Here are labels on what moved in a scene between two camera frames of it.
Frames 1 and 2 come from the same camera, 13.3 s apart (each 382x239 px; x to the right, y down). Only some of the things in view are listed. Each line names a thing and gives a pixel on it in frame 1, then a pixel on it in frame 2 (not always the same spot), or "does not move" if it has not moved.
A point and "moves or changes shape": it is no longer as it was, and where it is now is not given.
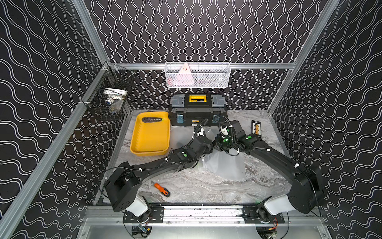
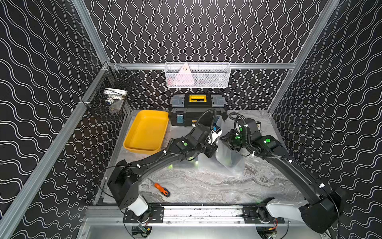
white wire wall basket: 203,75 does not move
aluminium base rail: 109,216 does not move
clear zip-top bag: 180,135 to 200,163
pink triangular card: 184,77 does not move
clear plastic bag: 221,164 moves or changes shape
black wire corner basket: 108,99 does not move
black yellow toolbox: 189,109 does not move
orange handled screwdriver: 163,190 does not move
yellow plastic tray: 151,139 moves or changes shape
